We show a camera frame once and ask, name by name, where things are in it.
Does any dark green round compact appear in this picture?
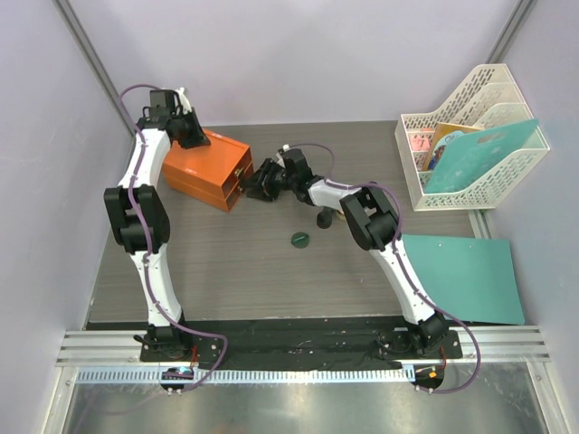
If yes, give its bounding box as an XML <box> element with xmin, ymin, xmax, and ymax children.
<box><xmin>317</xmin><ymin>211</ymin><xmax>333</xmax><ymax>229</ymax></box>

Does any orange drawer organizer box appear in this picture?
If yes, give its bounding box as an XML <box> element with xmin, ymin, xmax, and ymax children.
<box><xmin>162</xmin><ymin>129</ymin><xmax>252</xmax><ymax>212</ymax></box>

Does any clear drawer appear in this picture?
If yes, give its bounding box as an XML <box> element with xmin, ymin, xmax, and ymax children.
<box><xmin>231</xmin><ymin>157</ymin><xmax>253</xmax><ymax>187</ymax></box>
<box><xmin>225</xmin><ymin>178</ymin><xmax>250</xmax><ymax>212</ymax></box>

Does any white slotted cable duct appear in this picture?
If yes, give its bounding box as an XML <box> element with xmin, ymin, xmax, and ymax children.
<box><xmin>76</xmin><ymin>365</ymin><xmax>415</xmax><ymax>386</ymax></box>

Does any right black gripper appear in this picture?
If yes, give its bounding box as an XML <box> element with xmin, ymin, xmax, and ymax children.
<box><xmin>240</xmin><ymin>159</ymin><xmax>296</xmax><ymax>203</ymax></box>

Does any teal plastic folder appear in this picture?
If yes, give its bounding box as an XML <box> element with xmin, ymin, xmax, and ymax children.
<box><xmin>423</xmin><ymin>118</ymin><xmax>539</xmax><ymax>194</ymax></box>

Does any white mesh file holder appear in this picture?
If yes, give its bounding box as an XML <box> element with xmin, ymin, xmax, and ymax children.
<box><xmin>394</xmin><ymin>63</ymin><xmax>550</xmax><ymax>212</ymax></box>

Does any pink booklet in holder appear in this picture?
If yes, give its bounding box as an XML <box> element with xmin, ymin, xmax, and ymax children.
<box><xmin>408</xmin><ymin>130</ymin><xmax>434</xmax><ymax>171</ymax></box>

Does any aluminium rail frame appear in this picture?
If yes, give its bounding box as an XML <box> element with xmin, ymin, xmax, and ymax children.
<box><xmin>54</xmin><ymin>325</ymin><xmax>554</xmax><ymax>367</ymax></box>

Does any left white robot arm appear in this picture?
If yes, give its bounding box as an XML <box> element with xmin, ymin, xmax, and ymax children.
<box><xmin>103</xmin><ymin>85</ymin><xmax>210</xmax><ymax>362</ymax></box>

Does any yellow book in holder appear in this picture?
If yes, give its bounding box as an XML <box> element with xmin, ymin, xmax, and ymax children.
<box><xmin>422</xmin><ymin>122</ymin><xmax>481</xmax><ymax>171</ymax></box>

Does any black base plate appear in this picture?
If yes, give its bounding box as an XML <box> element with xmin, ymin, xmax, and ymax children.
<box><xmin>138</xmin><ymin>316</ymin><xmax>463</xmax><ymax>363</ymax></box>

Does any teal clipboard on table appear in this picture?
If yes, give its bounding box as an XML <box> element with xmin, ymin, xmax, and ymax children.
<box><xmin>402</xmin><ymin>234</ymin><xmax>526</xmax><ymax>326</ymax></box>

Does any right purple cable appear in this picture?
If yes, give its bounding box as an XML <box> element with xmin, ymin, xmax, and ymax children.
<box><xmin>280</xmin><ymin>142</ymin><xmax>481</xmax><ymax>394</ymax></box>

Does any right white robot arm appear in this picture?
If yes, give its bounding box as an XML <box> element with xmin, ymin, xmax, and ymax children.
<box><xmin>241</xmin><ymin>146</ymin><xmax>449</xmax><ymax>357</ymax></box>

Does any green puff with strap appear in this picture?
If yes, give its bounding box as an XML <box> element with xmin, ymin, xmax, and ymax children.
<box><xmin>290</xmin><ymin>231</ymin><xmax>310</xmax><ymax>249</ymax></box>

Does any purple cable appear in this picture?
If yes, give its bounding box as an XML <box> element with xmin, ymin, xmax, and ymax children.
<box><xmin>280</xmin><ymin>142</ymin><xmax>481</xmax><ymax>394</ymax></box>
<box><xmin>118</xmin><ymin>83</ymin><xmax>230</xmax><ymax>392</ymax></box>

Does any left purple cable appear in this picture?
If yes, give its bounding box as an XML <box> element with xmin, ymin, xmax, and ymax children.
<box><xmin>118</xmin><ymin>83</ymin><xmax>230</xmax><ymax>392</ymax></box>

